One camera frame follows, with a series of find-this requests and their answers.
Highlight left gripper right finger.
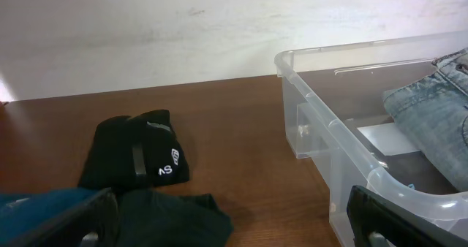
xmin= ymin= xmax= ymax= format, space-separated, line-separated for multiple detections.
xmin=347 ymin=185 xmax=467 ymax=247

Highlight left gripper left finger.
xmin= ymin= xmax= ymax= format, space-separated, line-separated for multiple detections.
xmin=7 ymin=189 xmax=118 ymax=246

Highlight light blue jeans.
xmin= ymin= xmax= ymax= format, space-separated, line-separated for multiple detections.
xmin=382 ymin=48 xmax=467 ymax=191

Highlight dark green taped cloth bundle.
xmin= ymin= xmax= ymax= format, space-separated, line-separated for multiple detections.
xmin=116 ymin=189 xmax=233 ymax=247

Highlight blue taped cloth bundle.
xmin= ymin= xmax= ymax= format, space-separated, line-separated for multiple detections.
xmin=1 ymin=188 xmax=98 ymax=244

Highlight white label inside bin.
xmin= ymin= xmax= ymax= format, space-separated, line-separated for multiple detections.
xmin=358 ymin=123 xmax=420 ymax=156

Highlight black folded shirt with logo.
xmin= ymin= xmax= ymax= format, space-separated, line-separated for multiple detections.
xmin=78 ymin=110 xmax=190 ymax=192

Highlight clear plastic storage bin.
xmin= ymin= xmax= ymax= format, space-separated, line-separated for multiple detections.
xmin=274 ymin=31 xmax=467 ymax=246

